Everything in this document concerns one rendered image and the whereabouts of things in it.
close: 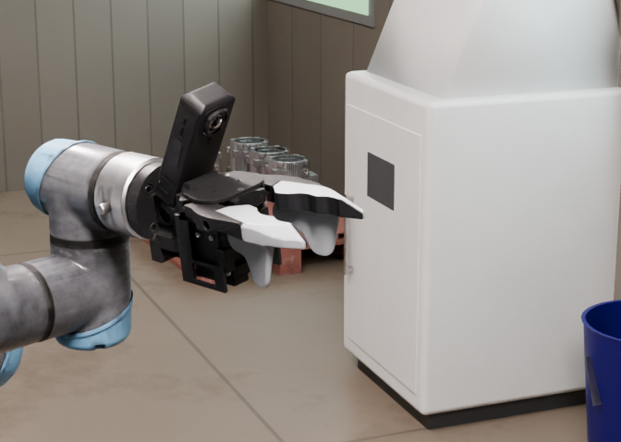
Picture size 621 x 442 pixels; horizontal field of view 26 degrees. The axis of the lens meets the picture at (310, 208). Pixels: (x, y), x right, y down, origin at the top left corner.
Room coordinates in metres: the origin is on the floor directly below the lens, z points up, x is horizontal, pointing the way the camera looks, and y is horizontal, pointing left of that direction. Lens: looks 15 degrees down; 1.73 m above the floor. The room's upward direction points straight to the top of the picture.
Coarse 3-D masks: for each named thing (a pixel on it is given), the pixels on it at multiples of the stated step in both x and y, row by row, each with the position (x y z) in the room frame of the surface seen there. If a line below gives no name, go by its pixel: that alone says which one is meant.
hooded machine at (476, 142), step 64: (448, 0) 4.08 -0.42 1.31; (512, 0) 3.97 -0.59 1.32; (576, 0) 4.05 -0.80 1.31; (384, 64) 4.31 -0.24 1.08; (448, 64) 3.94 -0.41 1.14; (512, 64) 3.98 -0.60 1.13; (576, 64) 4.06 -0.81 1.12; (384, 128) 4.11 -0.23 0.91; (448, 128) 3.85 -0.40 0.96; (512, 128) 3.93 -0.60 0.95; (576, 128) 4.01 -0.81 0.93; (384, 192) 4.10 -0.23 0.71; (448, 192) 3.86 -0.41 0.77; (512, 192) 3.93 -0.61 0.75; (576, 192) 4.02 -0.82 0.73; (384, 256) 4.09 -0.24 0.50; (448, 256) 3.86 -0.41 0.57; (512, 256) 3.94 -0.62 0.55; (576, 256) 4.02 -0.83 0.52; (384, 320) 4.09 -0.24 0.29; (448, 320) 3.86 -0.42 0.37; (512, 320) 3.94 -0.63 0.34; (576, 320) 4.02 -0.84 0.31; (384, 384) 4.19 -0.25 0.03; (448, 384) 3.86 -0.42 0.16; (512, 384) 3.94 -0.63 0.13; (576, 384) 4.03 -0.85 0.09
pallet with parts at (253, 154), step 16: (240, 144) 6.49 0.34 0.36; (256, 144) 6.50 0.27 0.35; (240, 160) 6.51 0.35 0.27; (256, 160) 6.28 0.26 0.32; (272, 160) 6.13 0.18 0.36; (288, 160) 6.24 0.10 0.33; (304, 160) 6.12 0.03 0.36; (304, 176) 6.10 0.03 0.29; (272, 208) 6.02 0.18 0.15; (144, 240) 5.99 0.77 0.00; (336, 240) 5.59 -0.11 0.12; (288, 256) 5.49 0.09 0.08; (288, 272) 5.49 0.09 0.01
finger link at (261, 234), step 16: (224, 208) 1.06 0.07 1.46; (240, 208) 1.05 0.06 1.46; (256, 208) 1.05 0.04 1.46; (256, 224) 1.01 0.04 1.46; (272, 224) 1.01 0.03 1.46; (288, 224) 1.01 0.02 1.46; (240, 240) 1.04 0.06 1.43; (256, 240) 1.01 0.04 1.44; (272, 240) 1.00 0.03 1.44; (288, 240) 1.00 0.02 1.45; (304, 240) 1.00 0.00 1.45; (256, 256) 1.03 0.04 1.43; (272, 256) 1.01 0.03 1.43; (256, 272) 1.03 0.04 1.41
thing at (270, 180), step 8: (264, 176) 1.13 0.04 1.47; (272, 176) 1.12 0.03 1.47; (280, 176) 1.12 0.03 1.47; (288, 176) 1.12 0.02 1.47; (264, 184) 1.11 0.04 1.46; (272, 184) 1.10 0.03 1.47; (312, 184) 1.09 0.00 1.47; (320, 184) 1.09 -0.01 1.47; (272, 192) 1.10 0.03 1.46; (272, 200) 1.10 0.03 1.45
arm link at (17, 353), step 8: (8, 352) 1.40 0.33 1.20; (16, 352) 1.41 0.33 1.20; (0, 360) 1.39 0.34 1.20; (8, 360) 1.40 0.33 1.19; (16, 360) 1.41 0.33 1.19; (0, 368) 1.39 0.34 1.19; (8, 368) 1.40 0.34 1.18; (16, 368) 1.41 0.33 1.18; (0, 376) 1.39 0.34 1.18; (8, 376) 1.41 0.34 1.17; (0, 384) 1.41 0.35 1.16
